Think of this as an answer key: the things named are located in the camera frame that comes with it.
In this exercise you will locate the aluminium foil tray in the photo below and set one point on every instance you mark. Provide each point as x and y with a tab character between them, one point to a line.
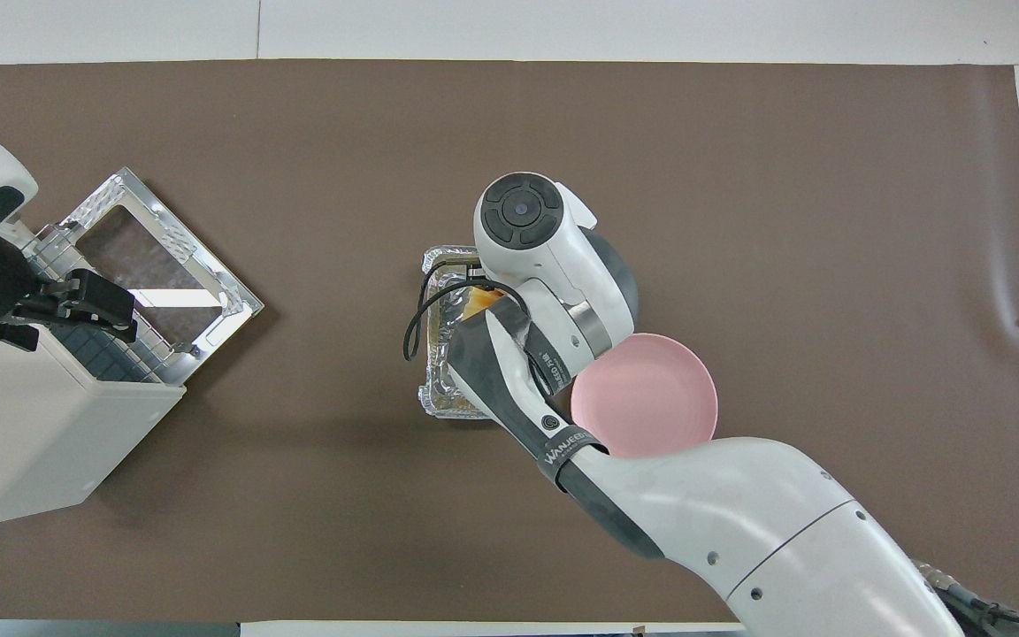
437	389

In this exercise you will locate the yellow sliced bread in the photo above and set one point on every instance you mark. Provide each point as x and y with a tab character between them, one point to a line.
478	305

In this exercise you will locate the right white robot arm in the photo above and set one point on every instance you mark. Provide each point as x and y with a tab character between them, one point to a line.
784	531

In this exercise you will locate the brown table mat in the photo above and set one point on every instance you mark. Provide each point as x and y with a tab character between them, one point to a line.
297	133

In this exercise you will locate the pink round plate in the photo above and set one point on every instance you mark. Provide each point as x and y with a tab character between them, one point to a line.
651	398

